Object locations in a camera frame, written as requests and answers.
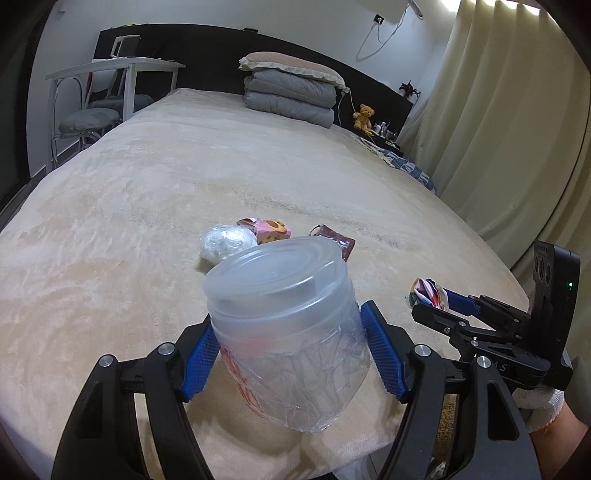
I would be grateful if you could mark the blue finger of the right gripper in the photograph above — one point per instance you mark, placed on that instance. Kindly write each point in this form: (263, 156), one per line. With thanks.
(465, 305)

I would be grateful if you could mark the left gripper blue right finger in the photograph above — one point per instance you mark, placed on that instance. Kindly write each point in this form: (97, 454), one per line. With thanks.
(389, 346)

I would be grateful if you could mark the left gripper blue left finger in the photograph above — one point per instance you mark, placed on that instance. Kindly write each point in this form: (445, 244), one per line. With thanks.
(198, 363)

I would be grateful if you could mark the colourful wrapper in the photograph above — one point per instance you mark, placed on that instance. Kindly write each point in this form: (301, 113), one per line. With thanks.
(427, 292)

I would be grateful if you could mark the clear plastic jar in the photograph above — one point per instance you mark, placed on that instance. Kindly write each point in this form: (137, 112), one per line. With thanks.
(290, 330)

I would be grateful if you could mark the white tissue pack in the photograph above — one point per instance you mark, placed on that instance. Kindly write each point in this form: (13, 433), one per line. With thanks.
(223, 241)

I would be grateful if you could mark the brown snack wrapper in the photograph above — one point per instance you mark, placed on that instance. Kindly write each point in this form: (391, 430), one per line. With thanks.
(346, 244)

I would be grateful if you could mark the pink paw print pack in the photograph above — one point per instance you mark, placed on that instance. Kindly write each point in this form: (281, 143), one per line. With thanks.
(266, 230)

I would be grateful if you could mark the right hand white glove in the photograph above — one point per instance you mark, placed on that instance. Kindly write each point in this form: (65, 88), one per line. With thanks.
(541, 406)

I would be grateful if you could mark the blue patterned cloth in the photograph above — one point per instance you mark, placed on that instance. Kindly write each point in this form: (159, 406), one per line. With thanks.
(397, 162)

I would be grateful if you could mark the beige bed blanket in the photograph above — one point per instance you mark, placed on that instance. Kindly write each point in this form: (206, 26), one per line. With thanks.
(109, 253)

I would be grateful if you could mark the cream curtain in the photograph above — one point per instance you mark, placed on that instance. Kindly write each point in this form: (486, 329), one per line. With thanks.
(505, 131)

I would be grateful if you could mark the brown teddy bear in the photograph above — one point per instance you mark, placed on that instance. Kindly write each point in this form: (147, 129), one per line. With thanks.
(361, 118)

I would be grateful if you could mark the dark potted plant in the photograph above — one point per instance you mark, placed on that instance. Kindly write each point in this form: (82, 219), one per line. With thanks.
(409, 91)

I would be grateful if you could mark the chair with grey cushion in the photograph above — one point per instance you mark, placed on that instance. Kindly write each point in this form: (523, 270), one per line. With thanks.
(101, 109)

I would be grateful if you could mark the folded grey quilt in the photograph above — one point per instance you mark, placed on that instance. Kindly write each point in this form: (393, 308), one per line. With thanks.
(291, 96)

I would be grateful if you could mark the beige frilled pillow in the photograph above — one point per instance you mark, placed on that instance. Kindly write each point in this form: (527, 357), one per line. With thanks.
(261, 60)

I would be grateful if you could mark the white side table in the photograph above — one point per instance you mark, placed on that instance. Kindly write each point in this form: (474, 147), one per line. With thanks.
(132, 66)

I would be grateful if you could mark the black headboard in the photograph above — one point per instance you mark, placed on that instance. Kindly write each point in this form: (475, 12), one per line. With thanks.
(218, 59)

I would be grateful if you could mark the black tracking camera box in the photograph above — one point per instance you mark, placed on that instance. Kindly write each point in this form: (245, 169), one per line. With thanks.
(556, 275)

